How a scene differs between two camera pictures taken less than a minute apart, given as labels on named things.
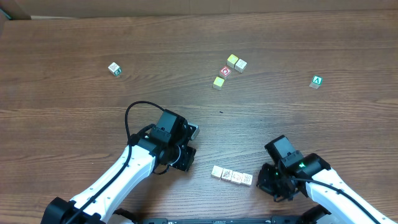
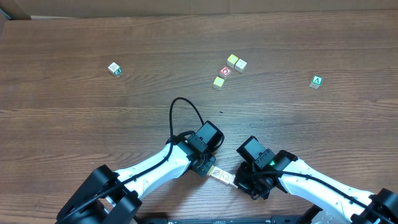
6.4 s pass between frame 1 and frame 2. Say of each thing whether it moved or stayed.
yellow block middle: stayed
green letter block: stayed
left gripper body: moved
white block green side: stayed
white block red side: moved
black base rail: stayed
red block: stayed
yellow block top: stayed
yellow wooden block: moved
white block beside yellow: stayed
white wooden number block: moved
